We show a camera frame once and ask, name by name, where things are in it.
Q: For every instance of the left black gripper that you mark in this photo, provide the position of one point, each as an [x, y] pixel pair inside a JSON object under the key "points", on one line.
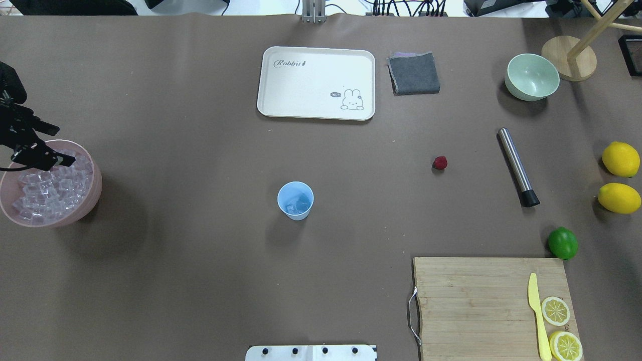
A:
{"points": [[16, 126]]}

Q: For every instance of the clear ice cube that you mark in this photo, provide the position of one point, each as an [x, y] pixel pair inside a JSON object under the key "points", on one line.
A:
{"points": [[298, 205]]}

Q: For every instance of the red strawberry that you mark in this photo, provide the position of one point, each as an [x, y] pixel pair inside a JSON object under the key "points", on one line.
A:
{"points": [[440, 163]]}

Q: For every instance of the steel muddler black tip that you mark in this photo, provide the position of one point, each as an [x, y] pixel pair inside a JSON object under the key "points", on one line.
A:
{"points": [[528, 197]]}

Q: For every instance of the pink bowl of ice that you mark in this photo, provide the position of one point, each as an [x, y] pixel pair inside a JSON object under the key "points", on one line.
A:
{"points": [[54, 198]]}

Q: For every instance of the light blue cup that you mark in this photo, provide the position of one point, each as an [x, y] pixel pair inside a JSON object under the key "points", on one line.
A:
{"points": [[292, 189]]}

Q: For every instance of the wooden cup tree stand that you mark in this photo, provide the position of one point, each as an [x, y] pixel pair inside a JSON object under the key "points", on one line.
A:
{"points": [[573, 57]]}

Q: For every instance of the beige rabbit tray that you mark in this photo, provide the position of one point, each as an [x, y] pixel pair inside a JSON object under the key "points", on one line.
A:
{"points": [[317, 83]]}

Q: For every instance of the grey folded cloth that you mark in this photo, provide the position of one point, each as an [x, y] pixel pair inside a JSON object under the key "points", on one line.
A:
{"points": [[413, 74]]}

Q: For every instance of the wooden cutting board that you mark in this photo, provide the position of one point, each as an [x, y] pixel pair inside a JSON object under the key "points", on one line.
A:
{"points": [[476, 308]]}

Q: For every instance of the light green bowl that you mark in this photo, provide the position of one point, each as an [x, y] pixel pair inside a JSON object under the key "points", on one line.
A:
{"points": [[531, 77]]}

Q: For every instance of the green lime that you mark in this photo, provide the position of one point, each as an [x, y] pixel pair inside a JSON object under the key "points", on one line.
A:
{"points": [[563, 243]]}

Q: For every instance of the lemon slice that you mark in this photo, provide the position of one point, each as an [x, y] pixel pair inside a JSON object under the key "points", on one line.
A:
{"points": [[555, 311], [566, 346]]}

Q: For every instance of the yellow plastic knife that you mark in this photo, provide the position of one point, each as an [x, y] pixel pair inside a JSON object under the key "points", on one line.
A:
{"points": [[543, 347]]}

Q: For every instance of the yellow lemon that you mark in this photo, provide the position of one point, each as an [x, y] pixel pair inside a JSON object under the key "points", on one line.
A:
{"points": [[621, 159], [619, 198]]}

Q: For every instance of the black framed wooden tray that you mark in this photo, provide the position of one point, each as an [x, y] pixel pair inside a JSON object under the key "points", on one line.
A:
{"points": [[630, 46]]}

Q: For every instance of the aluminium frame post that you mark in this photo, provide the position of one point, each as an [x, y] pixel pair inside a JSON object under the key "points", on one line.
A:
{"points": [[313, 11]]}

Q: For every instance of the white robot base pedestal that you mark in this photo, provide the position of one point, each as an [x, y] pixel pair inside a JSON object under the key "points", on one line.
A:
{"points": [[358, 351]]}

